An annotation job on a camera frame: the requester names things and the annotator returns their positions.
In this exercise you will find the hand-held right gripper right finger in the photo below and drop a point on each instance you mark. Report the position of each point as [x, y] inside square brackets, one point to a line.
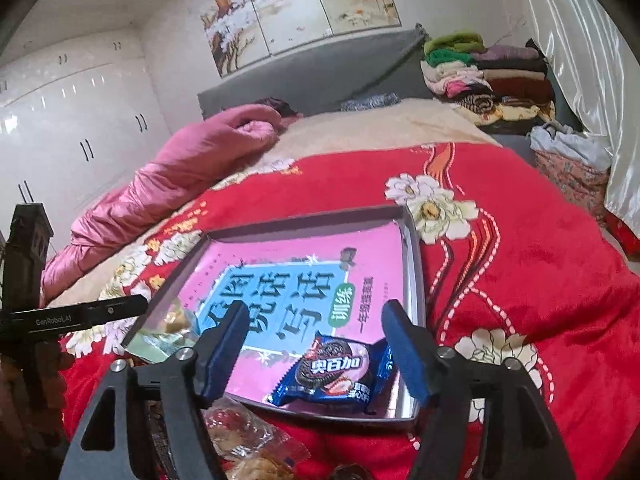
[406, 360]

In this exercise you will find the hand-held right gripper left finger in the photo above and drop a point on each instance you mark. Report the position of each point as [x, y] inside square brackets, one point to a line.
[226, 347]

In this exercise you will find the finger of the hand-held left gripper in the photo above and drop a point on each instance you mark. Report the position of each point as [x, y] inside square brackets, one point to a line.
[125, 306]

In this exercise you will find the blue cookie packet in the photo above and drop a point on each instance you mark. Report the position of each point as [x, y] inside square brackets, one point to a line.
[330, 371]

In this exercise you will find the clear meat floss cake packet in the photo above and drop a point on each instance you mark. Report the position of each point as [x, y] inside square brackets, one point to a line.
[235, 425]

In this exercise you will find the grey shallow tray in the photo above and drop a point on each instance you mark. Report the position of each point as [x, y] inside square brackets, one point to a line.
[416, 260]

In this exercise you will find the small clear snack packet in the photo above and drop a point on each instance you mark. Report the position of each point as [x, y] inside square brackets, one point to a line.
[260, 470]

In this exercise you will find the green cake packet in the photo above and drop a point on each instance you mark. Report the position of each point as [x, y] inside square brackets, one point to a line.
[165, 340]

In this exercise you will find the pink and blue book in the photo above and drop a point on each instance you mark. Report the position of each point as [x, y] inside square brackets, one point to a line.
[280, 260]

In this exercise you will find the dark snack packet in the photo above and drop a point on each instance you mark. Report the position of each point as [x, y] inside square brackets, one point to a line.
[351, 473]

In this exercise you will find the pink pillow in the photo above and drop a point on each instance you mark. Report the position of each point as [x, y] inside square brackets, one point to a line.
[175, 170]

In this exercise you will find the white glossy wardrobe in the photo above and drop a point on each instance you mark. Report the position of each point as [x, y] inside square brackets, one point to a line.
[75, 110]

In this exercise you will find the red floral blanket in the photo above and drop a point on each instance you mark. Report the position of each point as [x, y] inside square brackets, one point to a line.
[525, 260]

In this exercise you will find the floral fabric bag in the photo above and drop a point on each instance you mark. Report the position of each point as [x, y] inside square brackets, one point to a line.
[570, 180]

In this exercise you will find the dark garment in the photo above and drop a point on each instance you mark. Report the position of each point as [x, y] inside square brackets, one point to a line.
[280, 108]

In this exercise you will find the dark patterned pillow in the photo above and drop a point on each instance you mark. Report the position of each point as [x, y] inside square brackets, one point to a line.
[370, 102]

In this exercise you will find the white cloth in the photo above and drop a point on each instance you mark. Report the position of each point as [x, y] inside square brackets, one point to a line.
[570, 144]

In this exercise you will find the grey bed headboard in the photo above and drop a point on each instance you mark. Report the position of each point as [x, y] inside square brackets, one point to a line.
[325, 75]

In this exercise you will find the pile of folded clothes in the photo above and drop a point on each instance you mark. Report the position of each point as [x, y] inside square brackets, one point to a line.
[500, 75]

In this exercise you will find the white satin curtain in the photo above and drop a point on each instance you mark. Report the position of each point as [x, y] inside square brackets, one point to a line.
[590, 60]

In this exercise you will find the floral wall painting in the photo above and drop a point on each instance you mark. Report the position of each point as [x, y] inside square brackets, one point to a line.
[300, 10]

